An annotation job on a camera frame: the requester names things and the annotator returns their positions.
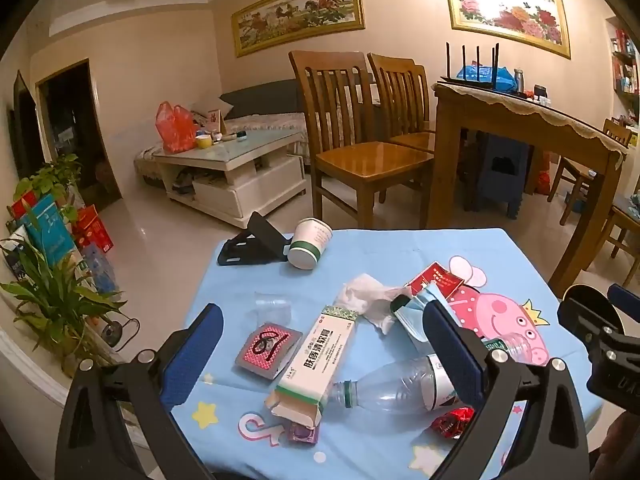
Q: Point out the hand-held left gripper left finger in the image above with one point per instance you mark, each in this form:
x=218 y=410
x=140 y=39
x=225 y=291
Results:
x=192 y=355

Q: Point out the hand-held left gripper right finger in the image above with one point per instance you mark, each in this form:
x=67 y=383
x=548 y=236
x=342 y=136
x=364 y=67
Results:
x=452 y=350

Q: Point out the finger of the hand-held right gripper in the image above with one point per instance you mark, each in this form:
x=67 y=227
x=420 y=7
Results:
x=585 y=317
x=625 y=297

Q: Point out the blue face mask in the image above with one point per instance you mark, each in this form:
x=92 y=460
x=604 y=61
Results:
x=412 y=317

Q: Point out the clear plastic bottle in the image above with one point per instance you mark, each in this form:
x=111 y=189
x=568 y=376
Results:
x=390 y=387

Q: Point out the red candy wrapper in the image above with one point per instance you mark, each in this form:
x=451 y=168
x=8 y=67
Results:
x=450 y=425

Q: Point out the clear plastic cup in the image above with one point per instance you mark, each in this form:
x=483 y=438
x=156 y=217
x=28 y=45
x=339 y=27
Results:
x=272 y=307

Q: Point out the white tissue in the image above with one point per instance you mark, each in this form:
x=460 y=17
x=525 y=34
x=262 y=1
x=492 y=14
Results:
x=370 y=295

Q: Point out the long white green ointment box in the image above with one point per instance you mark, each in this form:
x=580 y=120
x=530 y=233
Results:
x=320 y=355

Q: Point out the red cigarette box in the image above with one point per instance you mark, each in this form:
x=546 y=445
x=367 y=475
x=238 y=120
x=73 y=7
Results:
x=435 y=277

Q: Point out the wooden slat-back chair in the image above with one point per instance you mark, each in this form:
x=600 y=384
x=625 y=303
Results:
x=625 y=220
x=400 y=85
x=370 y=157
x=617 y=132

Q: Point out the small round fan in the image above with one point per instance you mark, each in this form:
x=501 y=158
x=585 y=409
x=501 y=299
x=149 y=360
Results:
x=111 y=332

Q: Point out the blue cartoon printed tablecloth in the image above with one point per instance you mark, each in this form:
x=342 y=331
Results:
x=375 y=255

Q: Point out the blue wrapped bottle pack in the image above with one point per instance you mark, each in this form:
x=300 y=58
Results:
x=100 y=267

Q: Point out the black folding phone stand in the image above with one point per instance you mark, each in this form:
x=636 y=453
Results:
x=265 y=235

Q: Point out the long-leaf bamboo plant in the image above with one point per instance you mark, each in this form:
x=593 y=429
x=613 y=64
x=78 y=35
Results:
x=55 y=300

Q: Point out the blue plastic stool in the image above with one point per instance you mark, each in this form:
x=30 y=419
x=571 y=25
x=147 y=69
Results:
x=500 y=185

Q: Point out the red gift box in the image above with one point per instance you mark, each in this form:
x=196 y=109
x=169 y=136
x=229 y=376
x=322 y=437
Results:
x=92 y=227

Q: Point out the white paper cup green band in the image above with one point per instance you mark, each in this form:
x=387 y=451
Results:
x=310 y=242

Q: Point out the white glass-top coffee table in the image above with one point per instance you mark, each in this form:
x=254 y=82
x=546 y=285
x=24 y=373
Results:
x=240 y=195

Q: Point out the blue gift box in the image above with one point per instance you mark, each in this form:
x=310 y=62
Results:
x=47 y=232

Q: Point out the lace table cover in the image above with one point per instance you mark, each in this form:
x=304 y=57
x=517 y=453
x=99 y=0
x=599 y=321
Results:
x=550 y=115

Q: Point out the wooden dining table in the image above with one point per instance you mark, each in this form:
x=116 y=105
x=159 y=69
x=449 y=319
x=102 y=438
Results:
x=480 y=135

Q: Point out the red plastic bag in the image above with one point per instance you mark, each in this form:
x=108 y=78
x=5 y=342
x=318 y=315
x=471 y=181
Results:
x=175 y=130

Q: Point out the leafy green potted plant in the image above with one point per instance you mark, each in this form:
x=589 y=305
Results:
x=50 y=180

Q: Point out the small standing card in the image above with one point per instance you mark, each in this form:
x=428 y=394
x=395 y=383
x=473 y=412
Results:
x=215 y=121

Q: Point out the grey thermos bottle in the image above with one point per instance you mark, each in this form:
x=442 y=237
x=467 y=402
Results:
x=519 y=80

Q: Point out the blue plastic bag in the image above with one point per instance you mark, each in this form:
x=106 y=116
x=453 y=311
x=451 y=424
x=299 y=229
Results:
x=500 y=77

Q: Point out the black router with antennas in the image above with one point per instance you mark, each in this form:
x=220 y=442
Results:
x=470 y=82

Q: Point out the framed flower painting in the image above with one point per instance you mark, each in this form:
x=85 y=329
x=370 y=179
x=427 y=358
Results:
x=505 y=10

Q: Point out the framed horse painting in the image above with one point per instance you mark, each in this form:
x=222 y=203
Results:
x=300 y=12

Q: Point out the wall shelf with books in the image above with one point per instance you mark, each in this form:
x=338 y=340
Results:
x=625 y=60

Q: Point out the wall television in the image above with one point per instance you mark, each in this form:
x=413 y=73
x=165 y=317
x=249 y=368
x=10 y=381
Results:
x=27 y=125

